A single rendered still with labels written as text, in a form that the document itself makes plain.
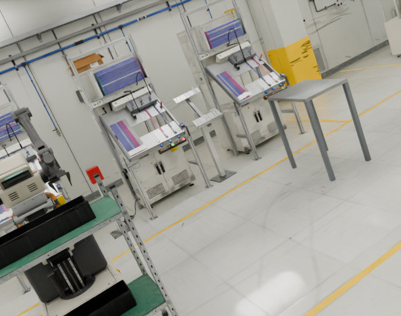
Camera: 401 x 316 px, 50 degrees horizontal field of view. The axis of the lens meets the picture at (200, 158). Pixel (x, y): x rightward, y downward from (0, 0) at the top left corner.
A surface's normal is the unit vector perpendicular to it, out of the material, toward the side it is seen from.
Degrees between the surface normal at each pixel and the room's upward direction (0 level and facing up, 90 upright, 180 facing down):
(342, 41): 90
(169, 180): 90
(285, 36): 90
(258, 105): 90
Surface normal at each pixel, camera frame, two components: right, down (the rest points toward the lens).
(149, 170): 0.42, 0.10
